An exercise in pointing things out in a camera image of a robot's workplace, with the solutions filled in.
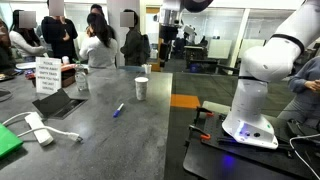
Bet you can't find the person in dark brown coat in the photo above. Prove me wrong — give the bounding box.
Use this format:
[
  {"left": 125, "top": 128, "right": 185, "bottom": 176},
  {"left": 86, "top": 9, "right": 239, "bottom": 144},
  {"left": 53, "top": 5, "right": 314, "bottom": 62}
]
[{"left": 0, "top": 18, "right": 16, "bottom": 72}]

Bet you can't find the white plate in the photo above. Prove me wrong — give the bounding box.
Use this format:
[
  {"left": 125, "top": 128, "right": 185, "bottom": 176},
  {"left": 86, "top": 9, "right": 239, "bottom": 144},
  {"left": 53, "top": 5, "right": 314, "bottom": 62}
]
[{"left": 15, "top": 61, "right": 37, "bottom": 71}]

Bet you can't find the green box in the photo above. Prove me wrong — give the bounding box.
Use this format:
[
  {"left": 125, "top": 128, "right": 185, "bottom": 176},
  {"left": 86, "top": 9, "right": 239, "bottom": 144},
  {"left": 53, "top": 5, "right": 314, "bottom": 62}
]
[{"left": 0, "top": 123, "right": 24, "bottom": 159}]

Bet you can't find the black table outlet hatch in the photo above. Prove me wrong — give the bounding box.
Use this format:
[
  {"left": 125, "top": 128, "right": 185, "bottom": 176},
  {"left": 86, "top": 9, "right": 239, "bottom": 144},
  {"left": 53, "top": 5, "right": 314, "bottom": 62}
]
[{"left": 32, "top": 88, "right": 89, "bottom": 120}]

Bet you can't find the white power cord with plug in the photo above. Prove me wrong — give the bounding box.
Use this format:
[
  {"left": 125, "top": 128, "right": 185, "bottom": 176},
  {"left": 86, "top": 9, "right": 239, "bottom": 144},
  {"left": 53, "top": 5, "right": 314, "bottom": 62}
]
[{"left": 1, "top": 111, "right": 84, "bottom": 143}]

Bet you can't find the person in black hoodie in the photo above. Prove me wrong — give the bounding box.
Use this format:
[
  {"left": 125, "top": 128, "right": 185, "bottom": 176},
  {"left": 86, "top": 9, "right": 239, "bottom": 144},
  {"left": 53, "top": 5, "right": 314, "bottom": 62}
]
[{"left": 40, "top": 0, "right": 79, "bottom": 62}]

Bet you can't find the dark-haired person behind group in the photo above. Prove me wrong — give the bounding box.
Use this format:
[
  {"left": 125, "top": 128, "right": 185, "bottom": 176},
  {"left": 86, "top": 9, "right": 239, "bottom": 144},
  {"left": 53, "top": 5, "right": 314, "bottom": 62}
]
[{"left": 89, "top": 3, "right": 105, "bottom": 17}]

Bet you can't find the tall white paper cup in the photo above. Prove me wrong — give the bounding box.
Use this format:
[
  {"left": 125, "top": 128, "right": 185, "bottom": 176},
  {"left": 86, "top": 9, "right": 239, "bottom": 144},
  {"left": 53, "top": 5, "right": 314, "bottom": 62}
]
[{"left": 134, "top": 76, "right": 149, "bottom": 102}]

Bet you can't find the black pouch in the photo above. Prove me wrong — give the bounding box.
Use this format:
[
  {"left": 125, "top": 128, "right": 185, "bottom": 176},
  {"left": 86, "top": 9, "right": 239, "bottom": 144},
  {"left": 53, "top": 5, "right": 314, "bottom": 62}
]
[{"left": 286, "top": 118, "right": 320, "bottom": 138}]

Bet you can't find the small white paper cup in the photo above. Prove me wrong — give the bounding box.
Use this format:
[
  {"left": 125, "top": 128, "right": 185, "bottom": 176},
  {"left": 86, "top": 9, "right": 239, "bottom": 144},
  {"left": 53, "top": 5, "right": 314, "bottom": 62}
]
[{"left": 143, "top": 63, "right": 153, "bottom": 75}]

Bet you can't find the blue marker with white cap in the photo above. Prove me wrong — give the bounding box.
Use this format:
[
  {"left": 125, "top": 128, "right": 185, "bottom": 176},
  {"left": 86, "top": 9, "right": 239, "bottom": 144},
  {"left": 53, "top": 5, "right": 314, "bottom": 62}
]
[{"left": 112, "top": 102, "right": 125, "bottom": 118}]

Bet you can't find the background office desk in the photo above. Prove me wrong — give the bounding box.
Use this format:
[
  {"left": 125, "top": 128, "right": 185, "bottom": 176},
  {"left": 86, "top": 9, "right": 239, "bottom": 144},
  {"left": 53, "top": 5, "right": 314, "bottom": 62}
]
[{"left": 183, "top": 44, "right": 209, "bottom": 70}]

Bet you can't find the black perforated mounting board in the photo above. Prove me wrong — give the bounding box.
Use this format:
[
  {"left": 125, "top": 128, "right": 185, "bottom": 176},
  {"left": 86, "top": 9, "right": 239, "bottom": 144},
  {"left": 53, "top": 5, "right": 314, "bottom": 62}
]
[{"left": 199, "top": 111, "right": 320, "bottom": 176}]

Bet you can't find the person in cream top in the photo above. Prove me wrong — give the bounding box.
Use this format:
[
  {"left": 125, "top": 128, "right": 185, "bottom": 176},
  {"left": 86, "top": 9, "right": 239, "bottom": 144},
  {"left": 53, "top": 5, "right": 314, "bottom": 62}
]
[{"left": 9, "top": 9, "right": 48, "bottom": 63}]

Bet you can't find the thin white cable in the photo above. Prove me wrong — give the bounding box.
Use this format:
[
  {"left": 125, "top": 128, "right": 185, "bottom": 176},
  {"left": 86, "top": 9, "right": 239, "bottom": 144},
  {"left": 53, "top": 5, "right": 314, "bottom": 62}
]
[{"left": 289, "top": 133, "right": 320, "bottom": 180}]

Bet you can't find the person in white sweater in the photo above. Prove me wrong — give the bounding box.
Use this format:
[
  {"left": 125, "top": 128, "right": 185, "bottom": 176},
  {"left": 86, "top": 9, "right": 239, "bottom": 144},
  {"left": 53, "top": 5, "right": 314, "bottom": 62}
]
[{"left": 79, "top": 12, "right": 119, "bottom": 70}]

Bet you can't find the orange black clamp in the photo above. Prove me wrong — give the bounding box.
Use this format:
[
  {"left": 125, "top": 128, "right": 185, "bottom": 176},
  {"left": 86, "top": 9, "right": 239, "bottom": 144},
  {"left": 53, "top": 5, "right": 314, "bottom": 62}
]
[
  {"left": 187, "top": 124, "right": 212, "bottom": 141},
  {"left": 193, "top": 106, "right": 215, "bottom": 125}
]

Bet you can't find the white panel board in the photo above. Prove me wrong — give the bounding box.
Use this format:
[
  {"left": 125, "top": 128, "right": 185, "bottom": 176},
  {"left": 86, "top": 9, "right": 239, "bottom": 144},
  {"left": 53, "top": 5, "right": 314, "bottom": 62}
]
[{"left": 207, "top": 39, "right": 233, "bottom": 60}]

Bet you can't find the brown cardboard box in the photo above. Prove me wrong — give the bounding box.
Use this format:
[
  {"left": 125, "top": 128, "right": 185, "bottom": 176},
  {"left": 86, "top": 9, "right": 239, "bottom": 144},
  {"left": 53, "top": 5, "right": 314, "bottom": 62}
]
[{"left": 31, "top": 64, "right": 78, "bottom": 89}]

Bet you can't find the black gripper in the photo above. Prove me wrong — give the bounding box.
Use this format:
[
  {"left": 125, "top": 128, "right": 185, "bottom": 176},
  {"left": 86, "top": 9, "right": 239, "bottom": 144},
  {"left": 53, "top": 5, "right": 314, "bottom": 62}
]
[{"left": 159, "top": 24, "right": 180, "bottom": 68}]

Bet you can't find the person in dark green jacket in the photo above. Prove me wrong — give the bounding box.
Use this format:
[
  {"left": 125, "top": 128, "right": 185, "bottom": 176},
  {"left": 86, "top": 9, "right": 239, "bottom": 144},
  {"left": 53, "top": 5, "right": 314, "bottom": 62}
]
[{"left": 119, "top": 8, "right": 151, "bottom": 67}]

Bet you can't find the white printed paper sign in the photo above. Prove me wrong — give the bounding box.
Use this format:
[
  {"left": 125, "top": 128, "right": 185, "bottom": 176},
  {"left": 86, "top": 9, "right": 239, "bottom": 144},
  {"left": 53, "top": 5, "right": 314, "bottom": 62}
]
[{"left": 35, "top": 56, "right": 63, "bottom": 95}]

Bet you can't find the seated person in blue sweater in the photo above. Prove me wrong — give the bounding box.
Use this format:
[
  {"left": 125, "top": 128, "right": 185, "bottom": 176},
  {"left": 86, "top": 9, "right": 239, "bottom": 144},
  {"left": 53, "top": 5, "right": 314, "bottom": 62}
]
[{"left": 277, "top": 55, "right": 320, "bottom": 129}]

